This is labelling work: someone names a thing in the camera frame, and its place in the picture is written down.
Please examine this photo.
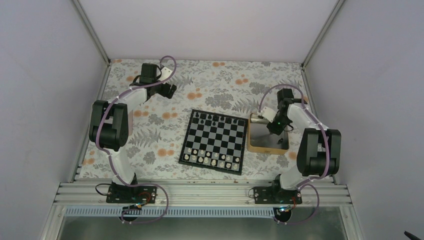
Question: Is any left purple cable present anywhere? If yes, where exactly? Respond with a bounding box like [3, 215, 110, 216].
[95, 55, 178, 225]

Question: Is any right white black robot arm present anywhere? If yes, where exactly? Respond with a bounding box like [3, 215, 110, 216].
[261, 88, 342, 204]

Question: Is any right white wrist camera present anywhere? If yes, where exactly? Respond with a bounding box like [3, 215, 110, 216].
[258, 106, 277, 123]

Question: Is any purple cable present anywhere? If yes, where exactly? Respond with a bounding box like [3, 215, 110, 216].
[95, 55, 178, 225]
[258, 84, 332, 226]

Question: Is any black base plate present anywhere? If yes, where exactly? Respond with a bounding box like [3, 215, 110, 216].
[252, 186, 303, 205]
[105, 184, 157, 205]

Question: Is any white chess pieces row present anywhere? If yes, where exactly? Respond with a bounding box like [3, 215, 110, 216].
[179, 147, 243, 172]

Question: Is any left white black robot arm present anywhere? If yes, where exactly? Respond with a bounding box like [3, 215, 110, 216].
[88, 63, 177, 203]

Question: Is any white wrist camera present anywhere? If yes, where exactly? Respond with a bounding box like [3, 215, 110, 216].
[158, 66, 175, 82]
[258, 106, 277, 123]

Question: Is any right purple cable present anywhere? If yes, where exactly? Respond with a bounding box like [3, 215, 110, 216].
[258, 84, 332, 226]

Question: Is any black white chess board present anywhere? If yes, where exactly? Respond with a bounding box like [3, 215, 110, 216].
[178, 109, 248, 176]

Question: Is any floral patterned table mat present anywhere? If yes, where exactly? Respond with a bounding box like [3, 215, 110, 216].
[79, 58, 332, 181]

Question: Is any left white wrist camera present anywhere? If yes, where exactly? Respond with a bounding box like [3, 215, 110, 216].
[158, 66, 175, 82]

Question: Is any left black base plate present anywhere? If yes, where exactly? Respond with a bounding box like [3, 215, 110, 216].
[105, 184, 157, 205]

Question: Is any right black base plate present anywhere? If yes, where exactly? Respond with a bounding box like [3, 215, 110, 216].
[252, 186, 303, 205]

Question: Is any wooden tray with metal bottom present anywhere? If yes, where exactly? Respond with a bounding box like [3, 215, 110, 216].
[246, 113, 290, 155]

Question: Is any aluminium rail frame front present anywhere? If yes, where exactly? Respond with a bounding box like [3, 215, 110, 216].
[53, 180, 353, 207]

